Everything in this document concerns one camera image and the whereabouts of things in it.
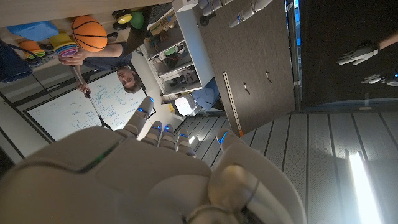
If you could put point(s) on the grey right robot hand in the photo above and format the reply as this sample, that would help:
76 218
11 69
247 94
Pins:
124 180

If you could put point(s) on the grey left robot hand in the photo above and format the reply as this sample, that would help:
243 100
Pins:
248 11

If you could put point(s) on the thin black stick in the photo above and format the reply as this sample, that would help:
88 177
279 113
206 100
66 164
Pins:
93 105

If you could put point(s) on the bare person forearm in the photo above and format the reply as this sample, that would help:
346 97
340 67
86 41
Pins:
388 40

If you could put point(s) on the orange toy basketball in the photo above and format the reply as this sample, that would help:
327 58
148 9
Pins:
89 33

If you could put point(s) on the dark wooden door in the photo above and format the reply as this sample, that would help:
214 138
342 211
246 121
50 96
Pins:
258 62

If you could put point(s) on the white shelf cabinet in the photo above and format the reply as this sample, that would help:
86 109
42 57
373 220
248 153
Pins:
196 46

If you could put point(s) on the cardboard box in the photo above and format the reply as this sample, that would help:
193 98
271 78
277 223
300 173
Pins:
163 23

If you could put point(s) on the blue bag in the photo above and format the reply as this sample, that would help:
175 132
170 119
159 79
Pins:
206 95

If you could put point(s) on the white rounded container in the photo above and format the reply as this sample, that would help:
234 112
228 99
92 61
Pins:
186 105

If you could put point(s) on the green dome button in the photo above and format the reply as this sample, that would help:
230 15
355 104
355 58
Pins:
137 20

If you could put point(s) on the open dark laptop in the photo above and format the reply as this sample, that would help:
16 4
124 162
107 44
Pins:
138 31

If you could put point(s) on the man in navy polo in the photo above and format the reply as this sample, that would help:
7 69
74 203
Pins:
105 60

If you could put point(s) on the black round button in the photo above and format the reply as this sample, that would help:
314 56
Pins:
118 26

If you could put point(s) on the stack of coloured cups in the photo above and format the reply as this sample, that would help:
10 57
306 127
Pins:
63 45

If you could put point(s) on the small orange cup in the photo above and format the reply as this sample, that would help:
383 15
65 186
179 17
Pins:
31 48

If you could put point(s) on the whiteboard with black frame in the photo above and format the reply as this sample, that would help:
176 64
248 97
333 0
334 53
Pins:
62 115

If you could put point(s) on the perforated metal rail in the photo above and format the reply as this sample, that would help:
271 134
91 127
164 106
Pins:
231 102

